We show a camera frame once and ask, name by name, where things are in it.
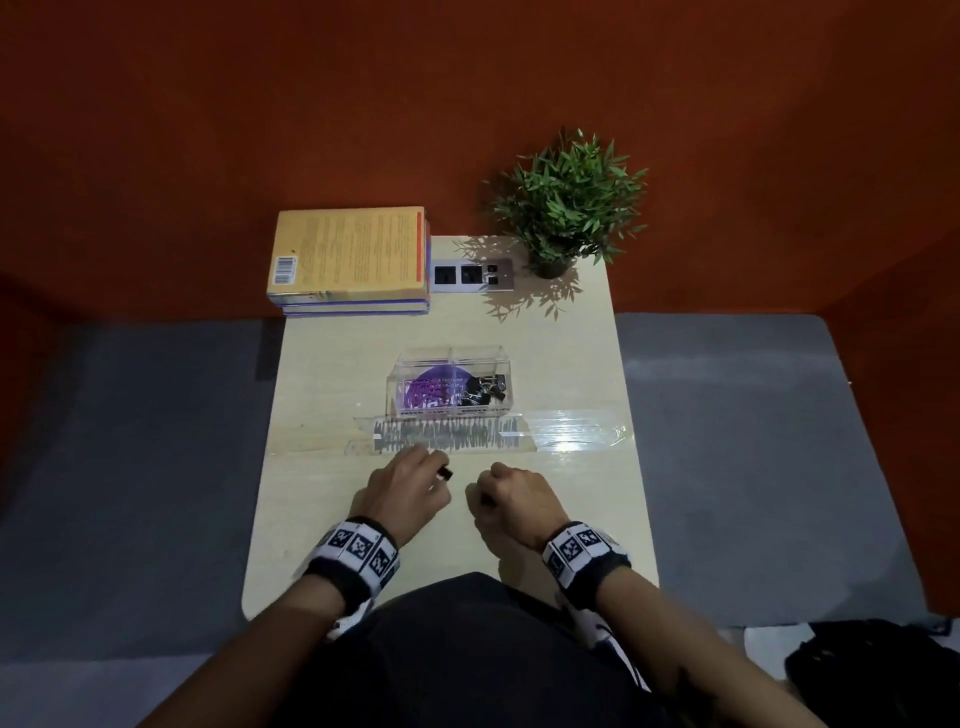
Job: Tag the person's right hand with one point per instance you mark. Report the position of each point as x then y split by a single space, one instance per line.
517 510

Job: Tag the person's left hand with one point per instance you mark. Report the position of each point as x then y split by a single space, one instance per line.
405 495

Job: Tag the pile of purple paper clips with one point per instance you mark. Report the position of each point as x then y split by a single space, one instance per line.
429 391

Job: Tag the group of black binder clips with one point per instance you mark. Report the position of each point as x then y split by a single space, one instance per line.
480 391

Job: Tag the clear acrylic organizer box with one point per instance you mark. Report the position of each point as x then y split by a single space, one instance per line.
450 358

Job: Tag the person's left forearm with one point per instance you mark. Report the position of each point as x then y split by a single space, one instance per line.
247 660

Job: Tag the person's right forearm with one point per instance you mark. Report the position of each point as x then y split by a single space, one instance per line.
675 645

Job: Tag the person's black clothing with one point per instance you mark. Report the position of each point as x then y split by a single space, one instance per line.
465 652

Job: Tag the left wristband with square markers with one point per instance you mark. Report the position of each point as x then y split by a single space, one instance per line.
352 551

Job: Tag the wristband with square markers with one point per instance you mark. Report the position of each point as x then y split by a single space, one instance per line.
352 551
585 559

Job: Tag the right wristband with square markers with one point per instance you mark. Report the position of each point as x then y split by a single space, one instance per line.
585 559

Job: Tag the silver power socket panel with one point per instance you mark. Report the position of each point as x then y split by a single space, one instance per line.
472 275

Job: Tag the dark plant pot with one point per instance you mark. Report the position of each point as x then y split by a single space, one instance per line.
551 268

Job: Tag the yellow paperback book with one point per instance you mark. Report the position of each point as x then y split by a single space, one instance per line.
345 251

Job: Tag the green artificial plant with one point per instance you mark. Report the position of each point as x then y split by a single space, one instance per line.
570 199

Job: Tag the black bag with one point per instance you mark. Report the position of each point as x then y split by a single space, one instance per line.
870 675

